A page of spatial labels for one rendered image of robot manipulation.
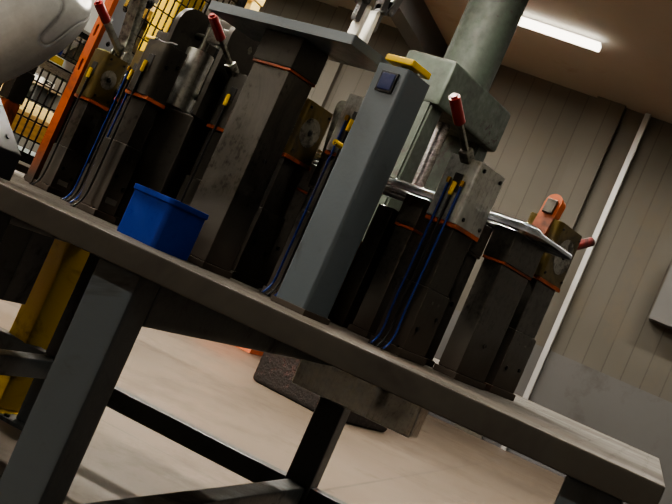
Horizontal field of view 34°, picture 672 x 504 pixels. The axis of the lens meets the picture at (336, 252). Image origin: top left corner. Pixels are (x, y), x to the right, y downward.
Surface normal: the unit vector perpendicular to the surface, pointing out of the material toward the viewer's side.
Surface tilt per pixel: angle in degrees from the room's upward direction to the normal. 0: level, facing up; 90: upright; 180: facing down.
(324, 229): 90
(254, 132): 90
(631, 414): 90
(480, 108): 90
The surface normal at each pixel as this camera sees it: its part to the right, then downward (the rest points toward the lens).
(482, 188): 0.73, 0.30
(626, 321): -0.28, -0.16
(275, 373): -0.49, -0.25
